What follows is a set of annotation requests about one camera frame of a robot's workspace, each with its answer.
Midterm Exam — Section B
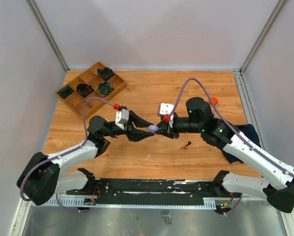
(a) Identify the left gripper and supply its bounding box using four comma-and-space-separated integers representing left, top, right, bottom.
103, 111, 155, 142

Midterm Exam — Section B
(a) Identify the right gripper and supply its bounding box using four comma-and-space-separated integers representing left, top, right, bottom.
154, 114, 204, 139

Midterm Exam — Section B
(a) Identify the purple earbud charging case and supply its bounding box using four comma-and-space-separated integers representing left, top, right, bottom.
148, 125, 159, 133

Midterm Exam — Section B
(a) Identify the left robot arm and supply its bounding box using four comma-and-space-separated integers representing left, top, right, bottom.
16, 109, 154, 206

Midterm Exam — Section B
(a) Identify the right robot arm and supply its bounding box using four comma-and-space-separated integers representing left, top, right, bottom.
156, 97, 294, 213

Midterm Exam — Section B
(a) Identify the black charging case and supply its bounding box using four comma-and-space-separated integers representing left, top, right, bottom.
119, 106, 127, 111

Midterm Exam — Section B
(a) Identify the orange charging case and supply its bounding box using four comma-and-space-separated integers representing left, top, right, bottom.
209, 97, 218, 105

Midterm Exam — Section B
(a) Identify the black yellow rolled item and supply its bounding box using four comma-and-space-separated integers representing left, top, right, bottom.
97, 81, 114, 97

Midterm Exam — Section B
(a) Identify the wooden compartment tray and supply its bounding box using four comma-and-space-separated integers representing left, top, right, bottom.
56, 62, 127, 118

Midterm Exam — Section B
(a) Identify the black rolled item top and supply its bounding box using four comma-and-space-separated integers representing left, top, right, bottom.
97, 67, 115, 81

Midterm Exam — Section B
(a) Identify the black red rolled item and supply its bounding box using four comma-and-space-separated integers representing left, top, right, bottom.
76, 84, 94, 98

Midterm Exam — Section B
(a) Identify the black green rolled item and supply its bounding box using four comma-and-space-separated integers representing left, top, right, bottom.
58, 85, 74, 99

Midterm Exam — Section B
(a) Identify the dark blue cloth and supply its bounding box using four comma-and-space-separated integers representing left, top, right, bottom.
221, 124, 261, 164

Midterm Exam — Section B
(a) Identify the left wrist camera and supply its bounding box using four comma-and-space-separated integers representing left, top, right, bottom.
115, 109, 129, 130

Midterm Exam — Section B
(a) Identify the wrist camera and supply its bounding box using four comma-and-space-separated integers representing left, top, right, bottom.
157, 103, 174, 117
115, 109, 129, 130

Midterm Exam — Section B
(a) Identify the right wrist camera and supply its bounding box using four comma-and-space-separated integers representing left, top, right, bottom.
157, 103, 174, 117

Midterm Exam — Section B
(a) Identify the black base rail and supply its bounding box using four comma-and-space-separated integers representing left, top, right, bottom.
66, 178, 232, 207

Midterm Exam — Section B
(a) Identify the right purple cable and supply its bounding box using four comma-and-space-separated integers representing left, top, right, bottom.
163, 77, 294, 200

